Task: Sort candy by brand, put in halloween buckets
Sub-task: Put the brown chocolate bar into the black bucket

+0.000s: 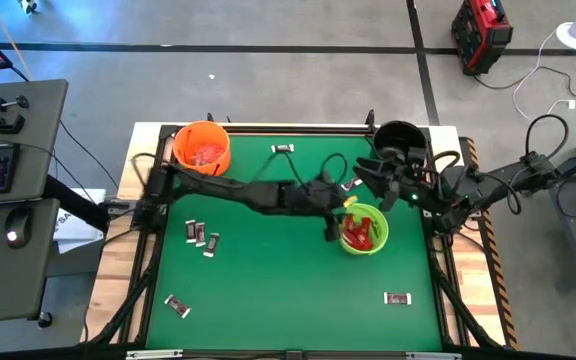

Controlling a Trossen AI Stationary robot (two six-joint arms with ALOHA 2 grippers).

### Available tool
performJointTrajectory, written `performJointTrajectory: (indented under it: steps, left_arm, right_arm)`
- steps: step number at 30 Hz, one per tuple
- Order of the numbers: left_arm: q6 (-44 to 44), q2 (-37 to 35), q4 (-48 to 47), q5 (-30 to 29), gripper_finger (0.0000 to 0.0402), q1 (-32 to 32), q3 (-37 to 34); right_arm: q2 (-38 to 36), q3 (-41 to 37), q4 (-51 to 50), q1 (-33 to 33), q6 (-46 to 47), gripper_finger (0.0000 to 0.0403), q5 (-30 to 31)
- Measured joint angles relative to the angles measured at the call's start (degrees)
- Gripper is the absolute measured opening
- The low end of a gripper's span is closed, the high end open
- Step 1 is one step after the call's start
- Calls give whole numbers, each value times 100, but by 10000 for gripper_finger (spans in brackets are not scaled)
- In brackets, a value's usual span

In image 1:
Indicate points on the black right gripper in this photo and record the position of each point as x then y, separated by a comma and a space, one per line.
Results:
413, 175

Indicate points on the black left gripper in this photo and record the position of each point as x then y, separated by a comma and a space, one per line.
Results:
318, 197

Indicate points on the lime green plastic bucket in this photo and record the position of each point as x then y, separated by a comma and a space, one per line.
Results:
380, 222

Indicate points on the black plastic halloween bucket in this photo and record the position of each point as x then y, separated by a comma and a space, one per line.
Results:
398, 135

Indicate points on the clear red candy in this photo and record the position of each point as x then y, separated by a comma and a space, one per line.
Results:
199, 150
214, 152
203, 160

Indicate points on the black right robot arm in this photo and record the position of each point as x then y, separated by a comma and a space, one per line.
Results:
493, 185

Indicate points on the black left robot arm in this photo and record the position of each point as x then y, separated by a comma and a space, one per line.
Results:
228, 190

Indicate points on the orange plastic halloween bucket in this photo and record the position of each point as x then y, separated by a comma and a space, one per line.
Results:
218, 167

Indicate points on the green table mat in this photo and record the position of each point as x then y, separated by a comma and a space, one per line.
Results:
293, 300

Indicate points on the black yellow hazard strip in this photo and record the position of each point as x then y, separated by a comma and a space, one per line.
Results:
498, 280

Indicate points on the red black power station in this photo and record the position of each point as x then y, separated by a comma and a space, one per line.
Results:
483, 35

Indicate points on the light wooden table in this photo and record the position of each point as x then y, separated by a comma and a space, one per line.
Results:
113, 270

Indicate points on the black desk leg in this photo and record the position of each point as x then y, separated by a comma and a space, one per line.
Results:
75, 200

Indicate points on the white paper sheet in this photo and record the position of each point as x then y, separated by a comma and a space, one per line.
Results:
78, 235

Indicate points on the grey desk panel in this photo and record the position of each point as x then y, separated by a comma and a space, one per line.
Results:
18, 290
43, 125

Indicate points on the black desk caster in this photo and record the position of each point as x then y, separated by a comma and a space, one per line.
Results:
44, 320

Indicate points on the black chair caster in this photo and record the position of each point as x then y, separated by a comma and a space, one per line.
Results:
29, 5

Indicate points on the silver metal bracket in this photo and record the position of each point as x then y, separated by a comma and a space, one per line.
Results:
153, 354
433, 356

